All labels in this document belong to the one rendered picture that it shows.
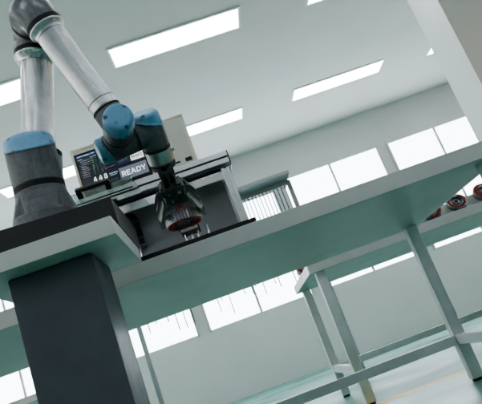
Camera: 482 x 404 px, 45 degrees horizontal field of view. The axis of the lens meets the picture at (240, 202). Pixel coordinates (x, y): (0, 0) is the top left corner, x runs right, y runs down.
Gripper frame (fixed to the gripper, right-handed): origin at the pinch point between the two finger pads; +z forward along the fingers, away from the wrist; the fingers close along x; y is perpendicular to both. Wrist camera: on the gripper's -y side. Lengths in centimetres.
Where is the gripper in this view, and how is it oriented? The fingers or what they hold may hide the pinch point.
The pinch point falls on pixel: (184, 220)
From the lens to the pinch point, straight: 174.8
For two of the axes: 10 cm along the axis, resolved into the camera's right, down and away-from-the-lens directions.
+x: 9.4, -3.2, 0.7
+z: 2.6, 8.6, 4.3
